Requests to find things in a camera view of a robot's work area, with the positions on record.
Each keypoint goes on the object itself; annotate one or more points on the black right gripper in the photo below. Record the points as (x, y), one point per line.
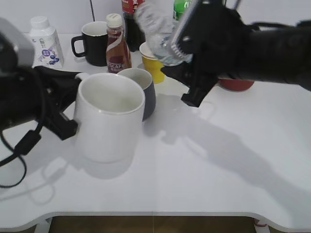
(226, 48)

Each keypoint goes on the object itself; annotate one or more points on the green soda bottle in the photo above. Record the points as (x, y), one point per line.
(179, 7)

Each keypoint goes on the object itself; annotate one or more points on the grey ceramic mug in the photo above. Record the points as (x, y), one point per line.
(145, 80)

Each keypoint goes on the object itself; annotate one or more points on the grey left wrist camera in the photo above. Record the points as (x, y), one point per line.
(16, 50)

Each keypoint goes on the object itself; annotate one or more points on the yellow paper cup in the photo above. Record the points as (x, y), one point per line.
(151, 63)

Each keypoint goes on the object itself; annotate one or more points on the dark cola bottle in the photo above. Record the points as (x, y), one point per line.
(133, 35)

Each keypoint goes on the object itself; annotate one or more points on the red ceramic mug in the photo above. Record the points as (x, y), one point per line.
(235, 85)

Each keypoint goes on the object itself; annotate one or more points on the white yogurt drink bottle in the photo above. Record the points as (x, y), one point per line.
(44, 37)

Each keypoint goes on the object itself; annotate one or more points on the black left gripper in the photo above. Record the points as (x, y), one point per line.
(24, 97)

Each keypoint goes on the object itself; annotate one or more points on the Nescafe coffee bottle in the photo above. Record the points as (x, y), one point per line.
(118, 55)

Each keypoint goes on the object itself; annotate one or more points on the black ceramic mug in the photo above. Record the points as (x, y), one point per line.
(95, 38)

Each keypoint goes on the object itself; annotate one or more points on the clear water bottle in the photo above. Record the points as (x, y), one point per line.
(158, 28)

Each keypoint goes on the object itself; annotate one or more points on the white ceramic mug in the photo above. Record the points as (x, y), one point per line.
(109, 111)

